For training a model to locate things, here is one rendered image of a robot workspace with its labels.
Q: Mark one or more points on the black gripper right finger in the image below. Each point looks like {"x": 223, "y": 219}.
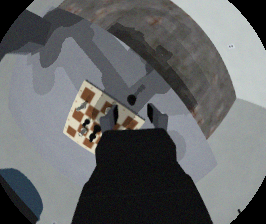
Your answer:
{"x": 158, "y": 119}

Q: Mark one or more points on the brown and cream chessboard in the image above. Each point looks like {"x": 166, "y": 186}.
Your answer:
{"x": 96, "y": 103}

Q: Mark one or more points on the black chess piece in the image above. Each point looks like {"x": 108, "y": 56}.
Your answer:
{"x": 96, "y": 128}
{"x": 132, "y": 99}

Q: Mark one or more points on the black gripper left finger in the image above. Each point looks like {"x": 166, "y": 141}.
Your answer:
{"x": 108, "y": 121}

